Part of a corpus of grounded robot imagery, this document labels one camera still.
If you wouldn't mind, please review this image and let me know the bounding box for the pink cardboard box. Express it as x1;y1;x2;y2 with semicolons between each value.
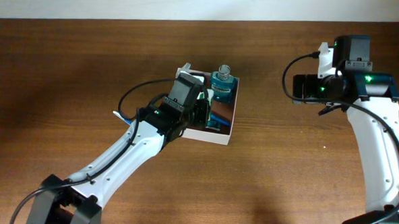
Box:
175;68;239;145

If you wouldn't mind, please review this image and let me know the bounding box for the teal white toothpaste tube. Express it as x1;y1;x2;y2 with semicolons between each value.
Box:
206;121;221;131

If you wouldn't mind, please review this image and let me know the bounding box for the teal mouthwash bottle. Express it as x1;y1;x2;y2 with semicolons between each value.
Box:
210;64;238;104

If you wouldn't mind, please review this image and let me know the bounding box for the blue disposable razor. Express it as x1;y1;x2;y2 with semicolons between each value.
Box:
211;114;231;127

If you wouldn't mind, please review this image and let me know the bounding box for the blue white toothbrush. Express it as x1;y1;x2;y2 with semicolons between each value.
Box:
113;110;131;125

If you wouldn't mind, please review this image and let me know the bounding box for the green Dettol soap box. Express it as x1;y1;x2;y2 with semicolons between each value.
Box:
207;89;214;108

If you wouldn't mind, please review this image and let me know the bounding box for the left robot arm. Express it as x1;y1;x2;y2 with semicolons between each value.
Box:
27;73;213;224

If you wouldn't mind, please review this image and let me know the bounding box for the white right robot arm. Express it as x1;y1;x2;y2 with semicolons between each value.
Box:
286;35;399;224

